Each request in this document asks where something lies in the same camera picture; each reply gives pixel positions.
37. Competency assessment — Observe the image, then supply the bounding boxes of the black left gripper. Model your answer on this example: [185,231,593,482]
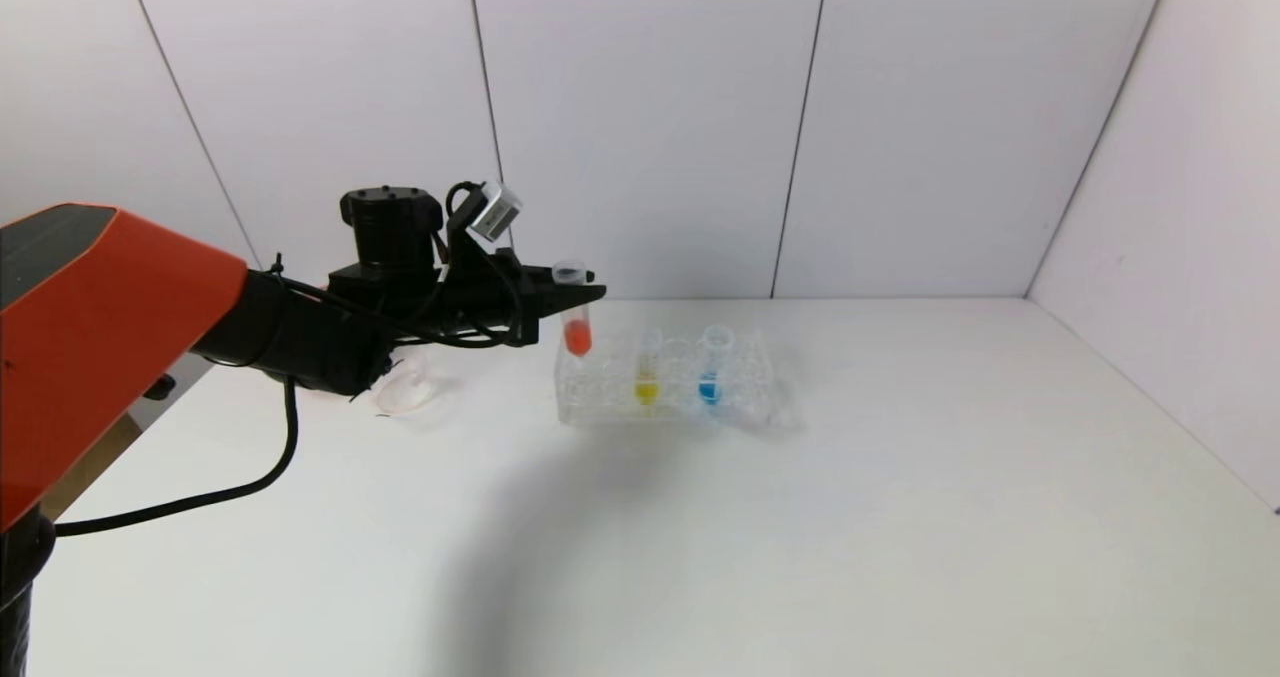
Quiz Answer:
[438,247,607,347]

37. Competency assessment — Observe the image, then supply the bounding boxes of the test tube with red pigment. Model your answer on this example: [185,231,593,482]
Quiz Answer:
[552,259,595,359]

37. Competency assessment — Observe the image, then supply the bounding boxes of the test tube with yellow pigment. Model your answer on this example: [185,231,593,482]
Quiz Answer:
[633,328,665,409]

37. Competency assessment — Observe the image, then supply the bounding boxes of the test tube with blue pigment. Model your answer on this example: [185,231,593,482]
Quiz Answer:
[696,324,735,407]

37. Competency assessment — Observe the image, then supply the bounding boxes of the clear glass beaker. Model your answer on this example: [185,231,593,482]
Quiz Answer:
[370,350,442,418]

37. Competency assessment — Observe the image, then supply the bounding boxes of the clear acrylic test tube rack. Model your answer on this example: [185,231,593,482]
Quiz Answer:
[555,327,802,429]

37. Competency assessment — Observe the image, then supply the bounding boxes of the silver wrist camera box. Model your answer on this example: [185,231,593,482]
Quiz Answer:
[467,180,524,244]

